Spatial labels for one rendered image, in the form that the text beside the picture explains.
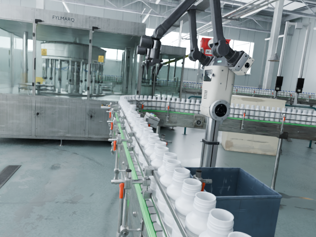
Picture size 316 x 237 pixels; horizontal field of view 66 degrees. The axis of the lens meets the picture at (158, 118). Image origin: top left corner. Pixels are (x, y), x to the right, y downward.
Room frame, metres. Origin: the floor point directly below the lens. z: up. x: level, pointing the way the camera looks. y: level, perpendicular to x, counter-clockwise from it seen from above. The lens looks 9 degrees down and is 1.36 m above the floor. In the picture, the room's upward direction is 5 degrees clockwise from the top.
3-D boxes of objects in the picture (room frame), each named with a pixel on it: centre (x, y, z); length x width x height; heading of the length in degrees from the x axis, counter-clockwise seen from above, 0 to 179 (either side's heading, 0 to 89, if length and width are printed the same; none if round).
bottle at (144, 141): (0.92, 0.03, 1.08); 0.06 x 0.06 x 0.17
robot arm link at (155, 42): (1.52, 0.05, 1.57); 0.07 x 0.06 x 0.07; 103
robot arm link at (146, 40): (1.51, 0.08, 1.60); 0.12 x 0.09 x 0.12; 103
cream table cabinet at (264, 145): (5.38, -2.07, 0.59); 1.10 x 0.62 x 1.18; 85
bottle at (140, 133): (1.04, 0.06, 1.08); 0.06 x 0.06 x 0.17
